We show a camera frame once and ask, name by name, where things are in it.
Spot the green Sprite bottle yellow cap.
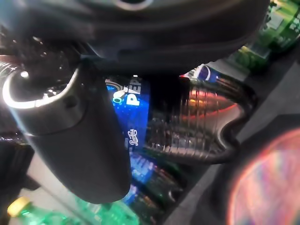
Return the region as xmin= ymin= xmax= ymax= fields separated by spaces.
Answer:
xmin=7 ymin=196 xmax=141 ymax=225

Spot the Pepsi bottle with paper collar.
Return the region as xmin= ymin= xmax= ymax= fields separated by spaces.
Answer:
xmin=0 ymin=25 xmax=257 ymax=165

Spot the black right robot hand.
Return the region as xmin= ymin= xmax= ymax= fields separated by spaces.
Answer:
xmin=0 ymin=0 xmax=270 ymax=204

